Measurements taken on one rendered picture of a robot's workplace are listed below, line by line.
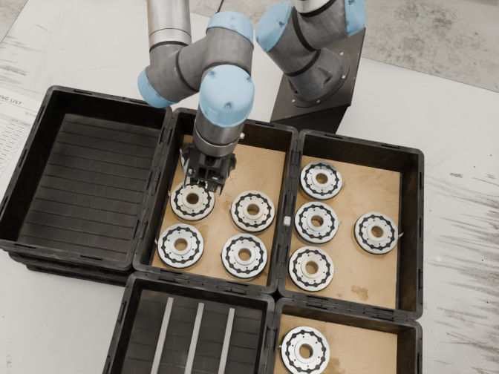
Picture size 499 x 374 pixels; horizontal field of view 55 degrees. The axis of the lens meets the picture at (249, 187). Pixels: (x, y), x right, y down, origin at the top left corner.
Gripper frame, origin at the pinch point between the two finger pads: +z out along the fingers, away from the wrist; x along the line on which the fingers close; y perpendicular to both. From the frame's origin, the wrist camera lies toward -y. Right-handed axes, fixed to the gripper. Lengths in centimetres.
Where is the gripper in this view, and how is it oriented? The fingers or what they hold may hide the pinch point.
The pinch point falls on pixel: (205, 174)
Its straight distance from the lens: 98.0
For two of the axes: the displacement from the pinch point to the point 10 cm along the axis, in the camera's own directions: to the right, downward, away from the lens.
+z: -1.9, 3.8, 9.1
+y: -1.7, 9.0, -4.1
